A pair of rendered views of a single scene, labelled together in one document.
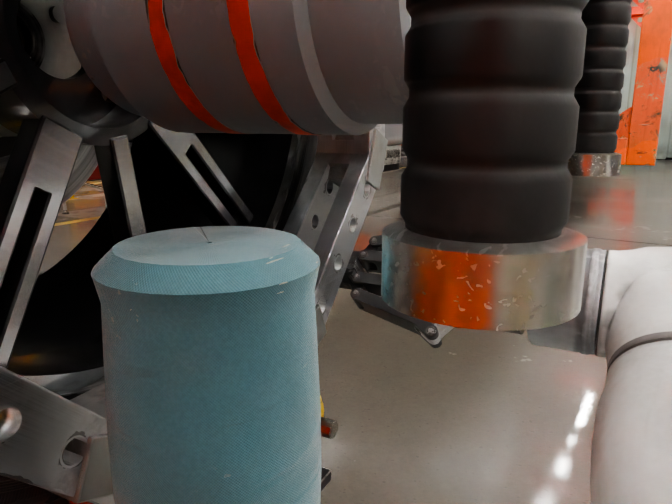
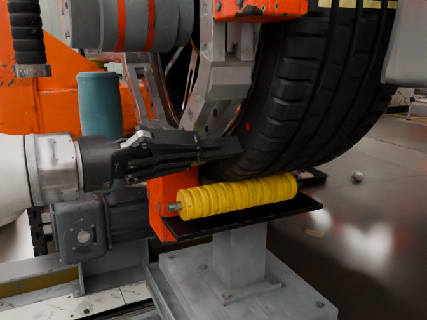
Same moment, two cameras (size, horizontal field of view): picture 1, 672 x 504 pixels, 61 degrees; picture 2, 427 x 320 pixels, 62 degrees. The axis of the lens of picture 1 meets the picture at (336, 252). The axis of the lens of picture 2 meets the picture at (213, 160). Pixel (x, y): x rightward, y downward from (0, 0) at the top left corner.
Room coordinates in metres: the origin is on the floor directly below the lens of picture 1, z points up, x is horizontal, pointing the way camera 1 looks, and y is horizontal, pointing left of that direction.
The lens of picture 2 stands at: (0.89, -0.42, 0.78)
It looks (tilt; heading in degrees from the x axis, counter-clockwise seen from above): 16 degrees down; 127
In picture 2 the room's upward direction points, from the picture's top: straight up
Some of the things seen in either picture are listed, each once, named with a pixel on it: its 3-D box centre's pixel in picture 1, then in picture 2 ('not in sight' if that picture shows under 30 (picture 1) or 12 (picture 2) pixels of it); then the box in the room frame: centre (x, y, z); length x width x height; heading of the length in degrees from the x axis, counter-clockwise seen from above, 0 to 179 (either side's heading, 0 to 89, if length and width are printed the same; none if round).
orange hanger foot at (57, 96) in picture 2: not in sight; (124, 80); (-0.06, 0.35, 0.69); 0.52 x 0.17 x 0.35; 63
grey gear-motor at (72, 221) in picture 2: not in sight; (129, 232); (0.09, 0.21, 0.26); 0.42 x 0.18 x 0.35; 63
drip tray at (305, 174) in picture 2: not in sight; (281, 169); (-0.15, 1.71, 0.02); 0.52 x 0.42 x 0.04; 147
